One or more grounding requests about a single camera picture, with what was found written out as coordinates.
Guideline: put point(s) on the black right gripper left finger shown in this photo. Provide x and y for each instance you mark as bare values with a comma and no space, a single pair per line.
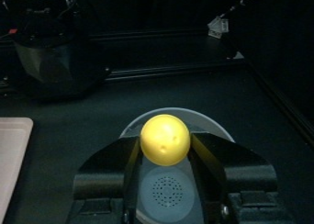
108,172

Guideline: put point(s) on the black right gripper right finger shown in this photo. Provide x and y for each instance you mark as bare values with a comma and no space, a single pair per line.
241,172

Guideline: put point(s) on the yellow toy can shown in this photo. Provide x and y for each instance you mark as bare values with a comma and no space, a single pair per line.
165,140

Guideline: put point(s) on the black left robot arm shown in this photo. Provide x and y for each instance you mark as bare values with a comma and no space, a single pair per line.
53,50

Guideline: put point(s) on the grey bowl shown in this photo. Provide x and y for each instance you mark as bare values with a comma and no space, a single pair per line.
171,189

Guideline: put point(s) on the pink cutting board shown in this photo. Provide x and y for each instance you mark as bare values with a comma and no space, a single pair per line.
12,160

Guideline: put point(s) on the black aluminium frame rail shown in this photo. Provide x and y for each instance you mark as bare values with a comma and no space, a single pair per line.
172,69

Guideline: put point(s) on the white bracket on frame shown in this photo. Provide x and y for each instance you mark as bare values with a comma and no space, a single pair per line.
219,26

